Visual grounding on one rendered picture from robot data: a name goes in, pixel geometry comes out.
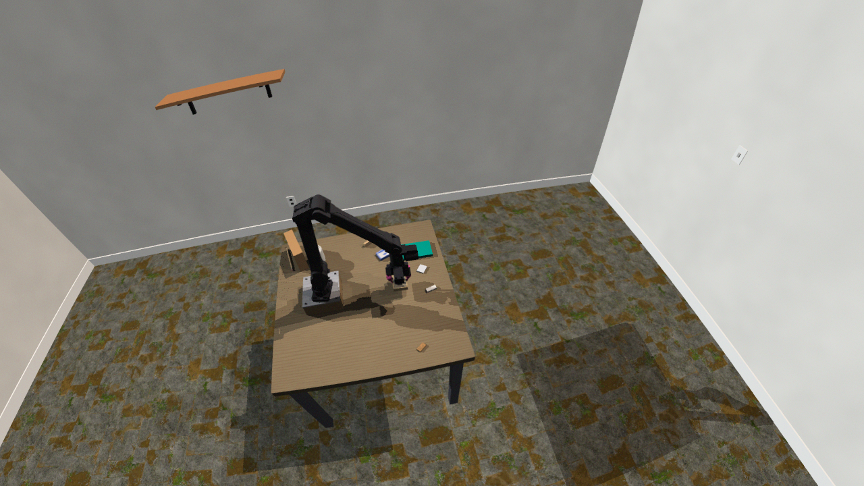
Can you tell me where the teal flat rectangular block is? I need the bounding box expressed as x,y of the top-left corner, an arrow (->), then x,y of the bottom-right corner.
405,240 -> 433,258

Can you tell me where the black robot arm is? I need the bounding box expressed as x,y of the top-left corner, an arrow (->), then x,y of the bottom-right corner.
292,194 -> 419,302

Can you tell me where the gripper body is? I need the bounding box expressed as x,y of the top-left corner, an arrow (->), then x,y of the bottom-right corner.
385,261 -> 411,277

